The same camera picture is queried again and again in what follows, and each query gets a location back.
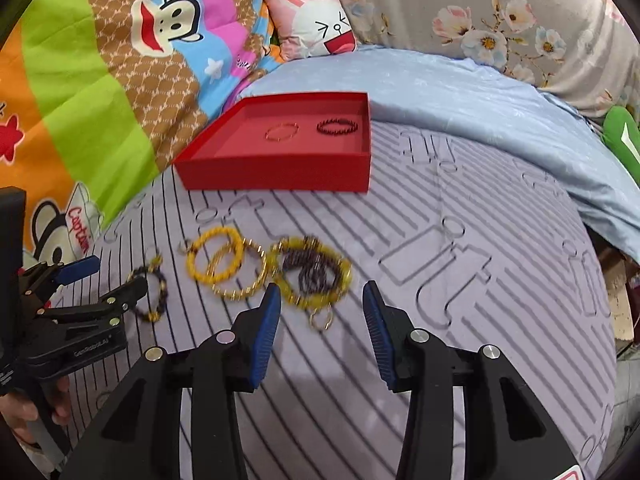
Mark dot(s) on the red jewelry tray box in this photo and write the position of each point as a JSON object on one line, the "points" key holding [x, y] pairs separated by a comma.
{"points": [[331, 151]]}

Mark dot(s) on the pink white cartoon pillow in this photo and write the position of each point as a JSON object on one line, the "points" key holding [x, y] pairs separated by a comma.
{"points": [[311, 28]]}

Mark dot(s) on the twisted gold bangle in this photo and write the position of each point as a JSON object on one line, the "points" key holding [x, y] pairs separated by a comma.
{"points": [[239, 293]]}

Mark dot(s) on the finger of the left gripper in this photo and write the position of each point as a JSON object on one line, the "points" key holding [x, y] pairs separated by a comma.
{"points": [[113, 304], [42, 280]]}

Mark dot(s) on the light blue duvet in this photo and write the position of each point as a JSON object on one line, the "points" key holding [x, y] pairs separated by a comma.
{"points": [[475, 102]]}

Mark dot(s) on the thin gold bangle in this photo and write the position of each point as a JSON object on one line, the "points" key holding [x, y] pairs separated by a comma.
{"points": [[281, 132]]}

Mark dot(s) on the green plush toy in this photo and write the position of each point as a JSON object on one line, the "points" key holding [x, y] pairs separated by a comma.
{"points": [[621, 137]]}

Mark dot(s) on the colourful monkey cartoon blanket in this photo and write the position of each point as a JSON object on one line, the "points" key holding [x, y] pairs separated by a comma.
{"points": [[98, 97]]}

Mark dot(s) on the grey floral quilt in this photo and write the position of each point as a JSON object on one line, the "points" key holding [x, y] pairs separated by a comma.
{"points": [[583, 51]]}

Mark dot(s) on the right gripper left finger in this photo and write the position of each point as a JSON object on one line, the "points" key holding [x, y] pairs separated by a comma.
{"points": [[135, 435]]}

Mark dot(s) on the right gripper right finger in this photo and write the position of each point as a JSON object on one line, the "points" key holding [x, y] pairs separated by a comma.
{"points": [[508, 432]]}

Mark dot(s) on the left hand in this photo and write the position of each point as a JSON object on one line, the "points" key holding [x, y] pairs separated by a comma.
{"points": [[18, 410]]}

